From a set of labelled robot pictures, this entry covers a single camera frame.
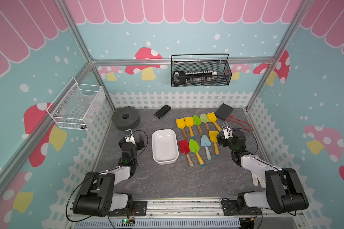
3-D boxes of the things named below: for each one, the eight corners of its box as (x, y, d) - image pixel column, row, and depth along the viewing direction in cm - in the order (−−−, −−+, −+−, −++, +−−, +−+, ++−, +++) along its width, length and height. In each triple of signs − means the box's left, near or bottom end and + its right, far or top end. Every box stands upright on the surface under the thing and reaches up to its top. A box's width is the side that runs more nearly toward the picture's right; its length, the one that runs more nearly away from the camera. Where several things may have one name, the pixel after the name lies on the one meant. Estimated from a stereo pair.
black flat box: (213, 115, 119) (214, 113, 117) (222, 104, 127) (222, 102, 125) (224, 121, 115) (225, 119, 113) (232, 110, 123) (233, 108, 121)
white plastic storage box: (150, 165, 92) (149, 161, 87) (154, 133, 107) (153, 129, 102) (178, 165, 92) (178, 161, 87) (178, 133, 107) (178, 129, 102)
